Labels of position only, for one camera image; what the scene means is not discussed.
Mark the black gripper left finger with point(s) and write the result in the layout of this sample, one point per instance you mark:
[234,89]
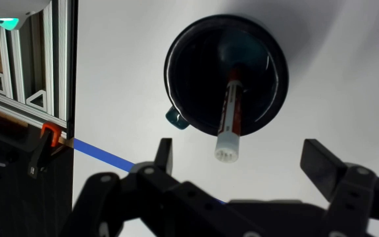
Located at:
[168,208]

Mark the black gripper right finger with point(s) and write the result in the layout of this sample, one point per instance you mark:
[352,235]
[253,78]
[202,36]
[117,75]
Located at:
[351,189]

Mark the dark teal enamel cup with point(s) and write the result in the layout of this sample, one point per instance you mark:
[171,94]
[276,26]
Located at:
[203,59]

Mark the blue tape line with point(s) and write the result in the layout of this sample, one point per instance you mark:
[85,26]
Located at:
[90,160]

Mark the orange black clamp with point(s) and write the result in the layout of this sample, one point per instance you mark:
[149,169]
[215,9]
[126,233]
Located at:
[42,156]

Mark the aluminium table edge rail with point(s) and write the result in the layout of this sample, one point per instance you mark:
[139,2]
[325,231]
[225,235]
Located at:
[39,42]

